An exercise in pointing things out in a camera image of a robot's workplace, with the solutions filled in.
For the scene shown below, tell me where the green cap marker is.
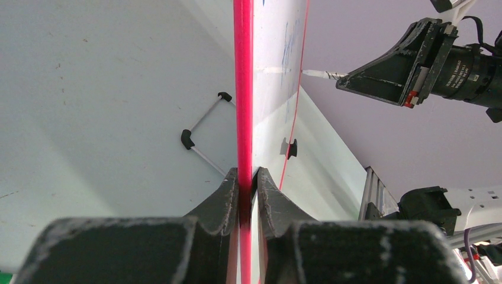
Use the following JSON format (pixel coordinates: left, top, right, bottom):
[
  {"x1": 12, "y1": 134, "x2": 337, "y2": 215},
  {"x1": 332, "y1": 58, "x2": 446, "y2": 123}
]
[{"x1": 0, "y1": 272, "x2": 16, "y2": 284}]

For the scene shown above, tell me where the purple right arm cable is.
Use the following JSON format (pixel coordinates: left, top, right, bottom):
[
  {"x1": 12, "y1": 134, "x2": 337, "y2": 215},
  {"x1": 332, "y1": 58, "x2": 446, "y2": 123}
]
[{"x1": 463, "y1": 228, "x2": 478, "y2": 284}]

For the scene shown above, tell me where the aluminium frame profile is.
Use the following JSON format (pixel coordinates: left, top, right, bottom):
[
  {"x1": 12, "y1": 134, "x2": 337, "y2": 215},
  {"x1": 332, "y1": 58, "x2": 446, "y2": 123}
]
[{"x1": 358, "y1": 166, "x2": 399, "y2": 221}]

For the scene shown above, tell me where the black whiteboard right foot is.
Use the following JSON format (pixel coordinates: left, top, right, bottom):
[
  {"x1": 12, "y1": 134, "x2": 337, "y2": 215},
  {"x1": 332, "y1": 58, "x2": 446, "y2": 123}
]
[{"x1": 286, "y1": 138, "x2": 298, "y2": 160}]

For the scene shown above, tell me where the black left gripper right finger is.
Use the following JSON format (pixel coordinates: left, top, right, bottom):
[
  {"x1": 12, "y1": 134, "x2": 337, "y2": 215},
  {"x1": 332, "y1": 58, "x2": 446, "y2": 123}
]
[{"x1": 256, "y1": 167, "x2": 467, "y2": 283}]

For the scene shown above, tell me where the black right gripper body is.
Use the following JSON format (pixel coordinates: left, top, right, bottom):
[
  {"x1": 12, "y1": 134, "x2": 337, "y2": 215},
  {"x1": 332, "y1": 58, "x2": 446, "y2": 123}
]
[{"x1": 404, "y1": 21, "x2": 502, "y2": 124}]

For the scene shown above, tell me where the pink framed whiteboard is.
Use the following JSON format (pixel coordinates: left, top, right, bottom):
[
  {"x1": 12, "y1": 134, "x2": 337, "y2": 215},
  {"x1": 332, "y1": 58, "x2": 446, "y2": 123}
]
[{"x1": 233, "y1": 1, "x2": 310, "y2": 283}]

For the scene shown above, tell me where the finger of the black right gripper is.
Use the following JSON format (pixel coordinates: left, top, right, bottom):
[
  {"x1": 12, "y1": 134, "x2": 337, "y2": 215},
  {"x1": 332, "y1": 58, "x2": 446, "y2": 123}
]
[{"x1": 336, "y1": 18, "x2": 432, "y2": 106}]

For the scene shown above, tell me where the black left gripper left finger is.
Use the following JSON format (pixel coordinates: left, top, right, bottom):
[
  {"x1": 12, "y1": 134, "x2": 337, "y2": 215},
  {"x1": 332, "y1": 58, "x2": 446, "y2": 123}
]
[{"x1": 15, "y1": 168, "x2": 239, "y2": 283}]

